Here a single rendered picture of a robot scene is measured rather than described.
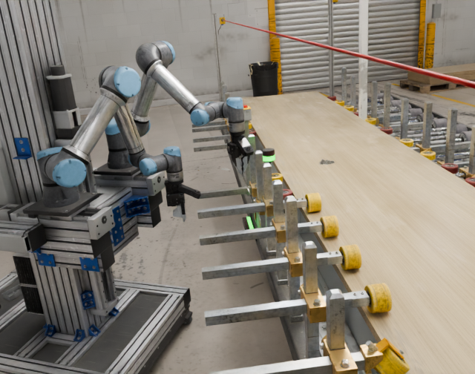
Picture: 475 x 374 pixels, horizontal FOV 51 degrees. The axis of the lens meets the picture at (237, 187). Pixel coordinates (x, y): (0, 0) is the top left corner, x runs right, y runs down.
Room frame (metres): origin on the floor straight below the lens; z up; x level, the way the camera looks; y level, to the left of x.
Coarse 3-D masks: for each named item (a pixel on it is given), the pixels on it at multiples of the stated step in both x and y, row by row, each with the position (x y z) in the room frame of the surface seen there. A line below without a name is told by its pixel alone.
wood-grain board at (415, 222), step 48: (288, 96) 4.71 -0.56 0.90; (288, 144) 3.05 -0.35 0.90; (336, 144) 2.96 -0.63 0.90; (384, 144) 2.87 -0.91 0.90; (336, 192) 2.15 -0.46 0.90; (384, 192) 2.10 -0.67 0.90; (432, 192) 2.05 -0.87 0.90; (336, 240) 1.66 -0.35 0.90; (384, 240) 1.63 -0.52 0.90; (432, 240) 1.60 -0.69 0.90; (432, 288) 1.30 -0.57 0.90; (384, 336) 1.09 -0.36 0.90; (432, 336) 1.07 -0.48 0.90
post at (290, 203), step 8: (288, 200) 1.47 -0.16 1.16; (296, 200) 1.47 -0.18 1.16; (288, 208) 1.47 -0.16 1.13; (296, 208) 1.47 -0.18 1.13; (288, 216) 1.47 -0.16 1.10; (296, 216) 1.47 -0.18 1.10; (288, 224) 1.47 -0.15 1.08; (296, 224) 1.47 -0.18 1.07; (288, 232) 1.47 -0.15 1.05; (296, 232) 1.47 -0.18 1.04; (288, 240) 1.47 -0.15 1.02; (296, 240) 1.47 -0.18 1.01; (288, 248) 1.47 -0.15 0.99; (296, 248) 1.47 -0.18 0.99; (288, 272) 1.49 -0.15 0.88; (288, 280) 1.50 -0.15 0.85; (296, 280) 1.47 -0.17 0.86; (296, 288) 1.47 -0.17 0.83; (296, 296) 1.47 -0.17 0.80
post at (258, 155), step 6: (258, 150) 2.24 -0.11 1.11; (258, 156) 2.21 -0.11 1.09; (258, 162) 2.21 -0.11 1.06; (258, 168) 2.21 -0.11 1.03; (258, 174) 2.21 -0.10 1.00; (258, 180) 2.21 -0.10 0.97; (258, 186) 2.21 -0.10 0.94; (258, 192) 2.21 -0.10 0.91; (258, 198) 2.21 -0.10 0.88; (264, 216) 2.22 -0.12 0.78; (264, 222) 2.22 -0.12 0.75
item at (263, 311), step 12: (300, 300) 1.20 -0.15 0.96; (324, 300) 1.19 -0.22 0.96; (348, 300) 1.19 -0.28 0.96; (360, 300) 1.19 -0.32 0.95; (216, 312) 1.17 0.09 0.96; (228, 312) 1.17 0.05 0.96; (240, 312) 1.16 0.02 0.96; (252, 312) 1.17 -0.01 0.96; (264, 312) 1.17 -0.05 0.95; (276, 312) 1.17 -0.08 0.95; (288, 312) 1.17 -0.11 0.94; (300, 312) 1.18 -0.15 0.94; (216, 324) 1.16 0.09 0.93
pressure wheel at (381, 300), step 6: (366, 288) 1.23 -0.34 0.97; (372, 288) 1.20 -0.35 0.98; (378, 288) 1.20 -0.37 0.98; (384, 288) 1.20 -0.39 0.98; (372, 294) 1.18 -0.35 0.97; (378, 294) 1.18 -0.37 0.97; (384, 294) 1.18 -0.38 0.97; (390, 294) 1.18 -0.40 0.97; (372, 300) 1.18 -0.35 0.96; (378, 300) 1.17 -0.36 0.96; (384, 300) 1.17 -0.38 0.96; (390, 300) 1.17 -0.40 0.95; (372, 306) 1.18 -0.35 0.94; (378, 306) 1.17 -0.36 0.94; (384, 306) 1.17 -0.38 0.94; (390, 306) 1.17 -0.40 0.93; (372, 312) 1.18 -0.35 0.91
